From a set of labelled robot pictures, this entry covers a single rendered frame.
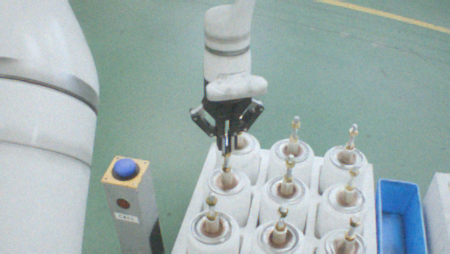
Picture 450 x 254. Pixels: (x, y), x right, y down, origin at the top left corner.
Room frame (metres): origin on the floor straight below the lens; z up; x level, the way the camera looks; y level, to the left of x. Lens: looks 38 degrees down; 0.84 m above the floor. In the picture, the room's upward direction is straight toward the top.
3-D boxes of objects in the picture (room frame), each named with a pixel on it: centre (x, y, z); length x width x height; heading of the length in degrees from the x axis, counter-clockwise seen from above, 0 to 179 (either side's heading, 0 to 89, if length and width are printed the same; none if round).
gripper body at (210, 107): (0.58, 0.00, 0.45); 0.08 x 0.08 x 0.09
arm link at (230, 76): (0.56, -0.01, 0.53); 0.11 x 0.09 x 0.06; 14
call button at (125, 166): (0.55, 0.18, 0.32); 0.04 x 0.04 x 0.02
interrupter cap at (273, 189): (0.56, -0.12, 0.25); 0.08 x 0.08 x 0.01
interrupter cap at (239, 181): (0.58, 0.00, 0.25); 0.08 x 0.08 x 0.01
